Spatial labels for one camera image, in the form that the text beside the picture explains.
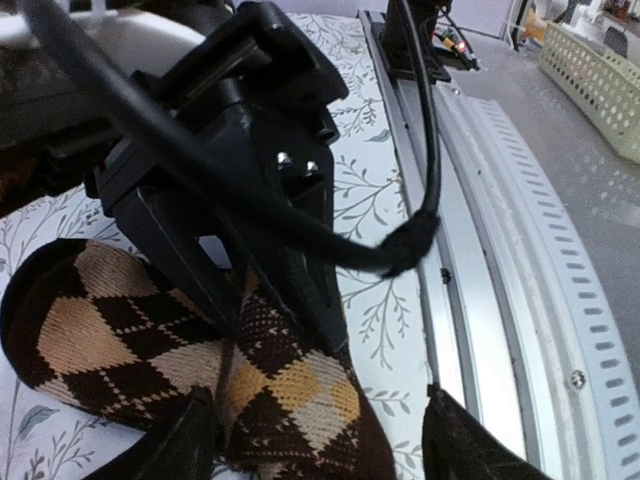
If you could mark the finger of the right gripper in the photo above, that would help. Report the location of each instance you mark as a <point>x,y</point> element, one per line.
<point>163,225</point>

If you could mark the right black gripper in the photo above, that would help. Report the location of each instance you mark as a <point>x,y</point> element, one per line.
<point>257,92</point>

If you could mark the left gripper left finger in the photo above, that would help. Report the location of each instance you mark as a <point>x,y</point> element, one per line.
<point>180,446</point>

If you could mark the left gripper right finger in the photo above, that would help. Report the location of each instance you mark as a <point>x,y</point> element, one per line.
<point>456,446</point>

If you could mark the brown argyle sock pair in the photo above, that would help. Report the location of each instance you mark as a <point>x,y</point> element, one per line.
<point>103,331</point>

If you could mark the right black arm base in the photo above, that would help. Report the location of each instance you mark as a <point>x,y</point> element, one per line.
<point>441,40</point>

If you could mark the floral white tablecloth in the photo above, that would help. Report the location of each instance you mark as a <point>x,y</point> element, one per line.
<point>44,439</point>

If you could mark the pale green perforated basket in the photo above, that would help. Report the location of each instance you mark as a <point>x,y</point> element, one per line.
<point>602,84</point>

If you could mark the aluminium front rail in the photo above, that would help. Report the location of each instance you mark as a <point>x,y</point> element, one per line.
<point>507,315</point>

